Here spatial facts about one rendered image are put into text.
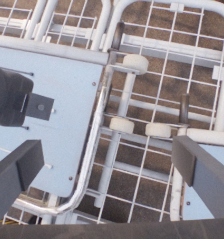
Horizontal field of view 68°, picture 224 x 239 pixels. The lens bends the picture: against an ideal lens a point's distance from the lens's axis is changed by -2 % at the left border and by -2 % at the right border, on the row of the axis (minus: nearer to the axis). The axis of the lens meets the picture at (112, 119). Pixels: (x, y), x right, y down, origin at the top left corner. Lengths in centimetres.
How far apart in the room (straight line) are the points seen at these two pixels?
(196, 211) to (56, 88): 45
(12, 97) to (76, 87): 22
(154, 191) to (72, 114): 70
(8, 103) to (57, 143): 22
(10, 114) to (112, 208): 86
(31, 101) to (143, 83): 85
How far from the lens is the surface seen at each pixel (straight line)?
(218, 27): 130
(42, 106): 23
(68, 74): 46
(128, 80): 56
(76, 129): 42
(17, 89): 26
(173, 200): 47
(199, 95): 108
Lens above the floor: 97
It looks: 79 degrees down
